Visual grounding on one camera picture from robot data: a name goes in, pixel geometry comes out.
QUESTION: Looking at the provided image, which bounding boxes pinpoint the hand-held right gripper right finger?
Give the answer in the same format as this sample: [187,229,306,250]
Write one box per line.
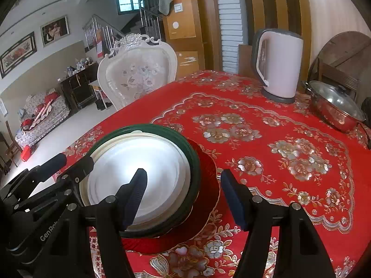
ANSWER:
[221,169,333,278]

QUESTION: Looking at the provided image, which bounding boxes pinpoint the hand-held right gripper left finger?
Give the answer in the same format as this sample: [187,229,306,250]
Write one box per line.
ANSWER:
[80,168,148,278]

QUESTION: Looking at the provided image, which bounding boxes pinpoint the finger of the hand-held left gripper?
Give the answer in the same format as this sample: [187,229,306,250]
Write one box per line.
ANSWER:
[17,153,68,185]
[56,155,96,184]

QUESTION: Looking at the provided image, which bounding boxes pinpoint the red plate with gold rim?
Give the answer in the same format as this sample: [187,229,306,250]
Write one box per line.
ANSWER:
[121,137,221,254]

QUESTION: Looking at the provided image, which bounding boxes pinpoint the dark green plastic plate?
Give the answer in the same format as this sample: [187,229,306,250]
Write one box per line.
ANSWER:
[86,123,202,238]

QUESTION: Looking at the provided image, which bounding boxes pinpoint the sofa with floral cover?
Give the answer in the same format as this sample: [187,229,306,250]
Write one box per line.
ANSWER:
[14,89,72,149]

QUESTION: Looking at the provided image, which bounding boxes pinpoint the red floral tablecloth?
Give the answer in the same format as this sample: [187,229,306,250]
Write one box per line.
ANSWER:
[59,69,371,278]

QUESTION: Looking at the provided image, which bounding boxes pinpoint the dark wooden side table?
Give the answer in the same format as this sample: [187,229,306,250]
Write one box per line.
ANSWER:
[59,62,101,111]

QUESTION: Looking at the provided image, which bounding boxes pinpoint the white ornate chair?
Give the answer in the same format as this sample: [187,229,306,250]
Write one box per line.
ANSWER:
[97,33,178,112]

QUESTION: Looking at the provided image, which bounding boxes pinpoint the wide framed floral picture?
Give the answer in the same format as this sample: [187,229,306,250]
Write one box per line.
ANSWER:
[0,32,38,79]

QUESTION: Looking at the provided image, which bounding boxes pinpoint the stainless steel pot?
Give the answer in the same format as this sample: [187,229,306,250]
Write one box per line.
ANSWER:
[303,81,367,134]

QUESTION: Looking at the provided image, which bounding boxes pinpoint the small framed picture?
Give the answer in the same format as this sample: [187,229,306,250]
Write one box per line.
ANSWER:
[40,15,70,48]

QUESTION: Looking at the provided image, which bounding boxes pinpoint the cardboard sheet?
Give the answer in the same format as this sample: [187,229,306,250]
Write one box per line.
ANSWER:
[238,44,256,76]

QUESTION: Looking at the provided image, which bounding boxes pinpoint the stair railing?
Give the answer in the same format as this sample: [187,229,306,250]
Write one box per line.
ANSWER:
[82,0,163,53]

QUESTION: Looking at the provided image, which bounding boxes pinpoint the glass pot lid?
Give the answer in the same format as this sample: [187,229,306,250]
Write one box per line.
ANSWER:
[308,80,366,122]

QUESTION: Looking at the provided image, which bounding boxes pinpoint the white electric kettle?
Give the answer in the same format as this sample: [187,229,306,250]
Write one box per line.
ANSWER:
[251,28,304,104]

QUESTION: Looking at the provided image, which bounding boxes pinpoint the white louvred panel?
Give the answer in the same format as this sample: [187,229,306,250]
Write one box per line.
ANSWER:
[214,0,249,73]

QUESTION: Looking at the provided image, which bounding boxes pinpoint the cardboard boxes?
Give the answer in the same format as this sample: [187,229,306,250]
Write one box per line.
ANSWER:
[157,0,221,82]

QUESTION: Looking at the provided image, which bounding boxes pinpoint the round wooden tabletop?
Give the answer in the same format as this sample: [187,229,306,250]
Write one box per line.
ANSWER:
[307,31,371,94]

